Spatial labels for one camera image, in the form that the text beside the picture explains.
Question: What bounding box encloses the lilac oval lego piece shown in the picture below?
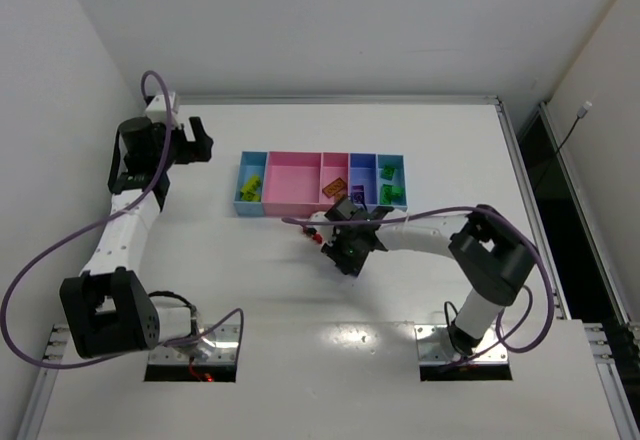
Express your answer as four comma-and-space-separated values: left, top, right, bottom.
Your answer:
351, 185, 366, 204

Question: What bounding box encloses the lime long lego brick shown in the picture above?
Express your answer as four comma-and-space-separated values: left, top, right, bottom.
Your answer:
243, 175, 262, 192

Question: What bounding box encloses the long green lego brick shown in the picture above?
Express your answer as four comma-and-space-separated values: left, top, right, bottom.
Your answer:
379, 184, 393, 205

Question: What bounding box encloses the green square lego brick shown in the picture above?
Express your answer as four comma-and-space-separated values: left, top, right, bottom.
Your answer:
390, 185, 404, 203

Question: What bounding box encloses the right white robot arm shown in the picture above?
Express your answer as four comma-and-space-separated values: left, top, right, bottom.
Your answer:
312, 199, 534, 357

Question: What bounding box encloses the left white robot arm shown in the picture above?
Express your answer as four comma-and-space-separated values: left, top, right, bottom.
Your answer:
59, 117, 213, 359

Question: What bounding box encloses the left light blue bin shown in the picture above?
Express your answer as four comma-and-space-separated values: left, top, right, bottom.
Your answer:
233, 151, 268, 217

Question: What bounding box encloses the light blue bin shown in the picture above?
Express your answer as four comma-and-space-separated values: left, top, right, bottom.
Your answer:
376, 154, 407, 210
233, 151, 268, 217

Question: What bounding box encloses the periwinkle blue bin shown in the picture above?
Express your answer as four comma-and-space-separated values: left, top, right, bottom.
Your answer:
349, 153, 378, 210

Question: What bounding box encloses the right light blue bin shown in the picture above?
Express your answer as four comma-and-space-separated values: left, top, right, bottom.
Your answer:
376, 154, 407, 210

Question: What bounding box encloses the small pink bin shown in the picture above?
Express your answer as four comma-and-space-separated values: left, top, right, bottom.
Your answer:
319, 152, 349, 210

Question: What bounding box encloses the large pink bin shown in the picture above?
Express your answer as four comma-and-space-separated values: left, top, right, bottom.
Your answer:
262, 151, 321, 217

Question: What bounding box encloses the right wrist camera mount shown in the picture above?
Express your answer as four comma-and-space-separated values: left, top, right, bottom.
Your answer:
307, 211, 333, 237

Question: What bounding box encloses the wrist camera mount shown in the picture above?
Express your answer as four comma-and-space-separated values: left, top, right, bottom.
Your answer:
307, 211, 333, 237
144, 91, 180, 124

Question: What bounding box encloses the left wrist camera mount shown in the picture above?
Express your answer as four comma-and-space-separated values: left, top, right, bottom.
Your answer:
144, 91, 180, 124

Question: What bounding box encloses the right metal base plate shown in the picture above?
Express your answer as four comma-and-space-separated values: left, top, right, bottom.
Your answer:
414, 324, 509, 367

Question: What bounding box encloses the metal base plate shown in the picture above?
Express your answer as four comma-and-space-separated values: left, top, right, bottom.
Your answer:
414, 324, 509, 367
147, 323, 240, 367

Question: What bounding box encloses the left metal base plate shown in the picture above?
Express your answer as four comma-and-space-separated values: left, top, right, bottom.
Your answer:
147, 323, 240, 367

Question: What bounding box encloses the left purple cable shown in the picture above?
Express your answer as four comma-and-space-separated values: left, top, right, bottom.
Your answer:
0, 70, 245, 370

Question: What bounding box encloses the black wall cable with plug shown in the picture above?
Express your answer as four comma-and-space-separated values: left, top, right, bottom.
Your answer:
529, 101, 594, 181

